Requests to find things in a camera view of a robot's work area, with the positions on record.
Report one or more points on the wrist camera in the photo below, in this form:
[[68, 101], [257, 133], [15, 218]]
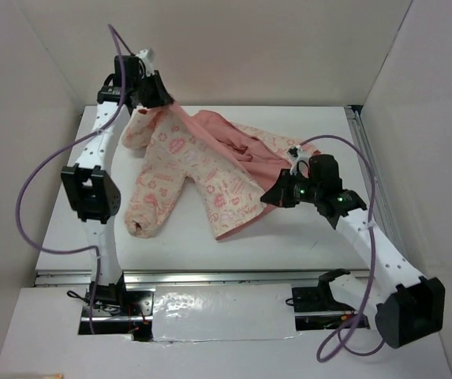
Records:
[[146, 57], [299, 160]]

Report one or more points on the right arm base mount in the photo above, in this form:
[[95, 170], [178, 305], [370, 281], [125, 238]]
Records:
[[315, 309]]

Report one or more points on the front aluminium rail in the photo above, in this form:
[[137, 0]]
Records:
[[138, 278]]

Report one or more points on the white foil cover panel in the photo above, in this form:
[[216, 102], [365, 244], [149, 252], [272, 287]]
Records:
[[222, 313]]

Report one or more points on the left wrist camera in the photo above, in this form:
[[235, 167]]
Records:
[[146, 57]]

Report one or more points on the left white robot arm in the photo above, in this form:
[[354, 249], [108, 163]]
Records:
[[91, 191]]

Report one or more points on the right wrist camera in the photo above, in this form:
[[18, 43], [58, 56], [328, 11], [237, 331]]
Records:
[[299, 160]]

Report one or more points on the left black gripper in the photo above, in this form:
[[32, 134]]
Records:
[[160, 96]]

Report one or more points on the pink and cream jacket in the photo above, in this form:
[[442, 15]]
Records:
[[232, 166]]

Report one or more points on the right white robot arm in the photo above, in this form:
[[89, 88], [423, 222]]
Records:
[[401, 304]]

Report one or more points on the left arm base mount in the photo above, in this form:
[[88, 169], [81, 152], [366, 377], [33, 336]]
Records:
[[133, 318]]

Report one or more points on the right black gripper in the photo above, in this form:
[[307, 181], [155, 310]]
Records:
[[280, 193]]

